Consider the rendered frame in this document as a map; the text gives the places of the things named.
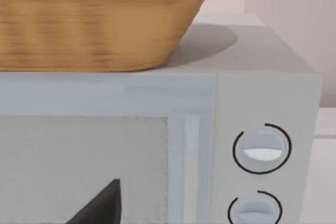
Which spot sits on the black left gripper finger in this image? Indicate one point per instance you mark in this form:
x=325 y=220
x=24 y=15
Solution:
x=105 y=205

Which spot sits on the microwave oven door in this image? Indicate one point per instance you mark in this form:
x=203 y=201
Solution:
x=78 y=98

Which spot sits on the small pale microwave knob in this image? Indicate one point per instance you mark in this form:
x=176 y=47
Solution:
x=254 y=211

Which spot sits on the large pale microwave knob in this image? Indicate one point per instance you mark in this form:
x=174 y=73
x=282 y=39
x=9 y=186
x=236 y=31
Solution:
x=262 y=147

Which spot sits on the woven wicker basket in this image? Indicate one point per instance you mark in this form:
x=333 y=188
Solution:
x=92 y=22

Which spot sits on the pale microwave oven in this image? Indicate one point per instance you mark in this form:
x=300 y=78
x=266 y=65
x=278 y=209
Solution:
x=262 y=90

